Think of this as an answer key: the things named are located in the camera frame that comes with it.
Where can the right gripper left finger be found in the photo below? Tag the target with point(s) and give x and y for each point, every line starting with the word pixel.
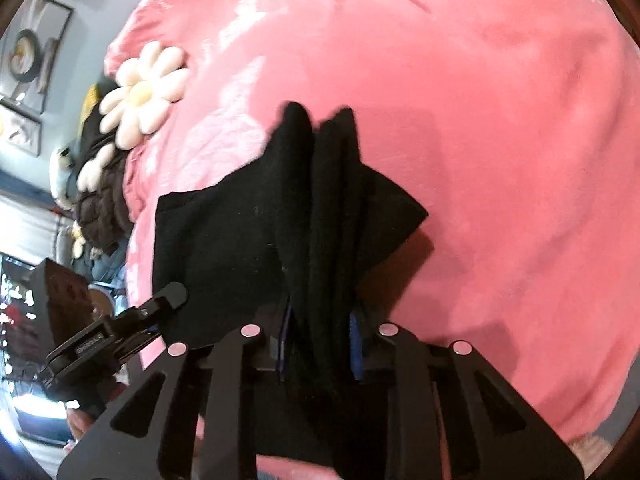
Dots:
pixel 215 412

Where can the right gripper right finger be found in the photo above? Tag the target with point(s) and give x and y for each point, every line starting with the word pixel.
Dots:
pixel 432 412

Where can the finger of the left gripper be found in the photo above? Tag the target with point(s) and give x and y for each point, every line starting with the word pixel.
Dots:
pixel 137 327

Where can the black long-sleeve shirt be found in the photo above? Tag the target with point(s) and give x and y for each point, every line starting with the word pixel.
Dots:
pixel 298 229

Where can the person's left hand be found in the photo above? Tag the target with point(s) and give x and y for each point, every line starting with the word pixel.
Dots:
pixel 78 422

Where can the round wooden speaker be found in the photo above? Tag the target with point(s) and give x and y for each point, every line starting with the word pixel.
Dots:
pixel 102 302

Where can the cream fluffy rug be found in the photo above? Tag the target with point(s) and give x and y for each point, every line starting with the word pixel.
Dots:
pixel 591 450

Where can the dark brown puffer jacket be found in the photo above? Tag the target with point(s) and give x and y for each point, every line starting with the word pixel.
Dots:
pixel 103 216

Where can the small white daisy pillow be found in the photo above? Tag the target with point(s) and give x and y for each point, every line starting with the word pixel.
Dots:
pixel 90 175

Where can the white plush penguin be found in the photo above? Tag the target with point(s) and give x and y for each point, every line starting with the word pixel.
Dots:
pixel 60 168

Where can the yellow black cushion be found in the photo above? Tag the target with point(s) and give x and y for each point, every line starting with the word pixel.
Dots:
pixel 91 139

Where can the large white daisy pillow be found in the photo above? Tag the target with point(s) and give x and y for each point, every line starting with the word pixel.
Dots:
pixel 148 85

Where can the pink fleece blanket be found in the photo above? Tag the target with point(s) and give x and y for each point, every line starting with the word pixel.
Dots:
pixel 515 123

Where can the framed wall picture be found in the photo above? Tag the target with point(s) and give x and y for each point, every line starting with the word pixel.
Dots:
pixel 28 51

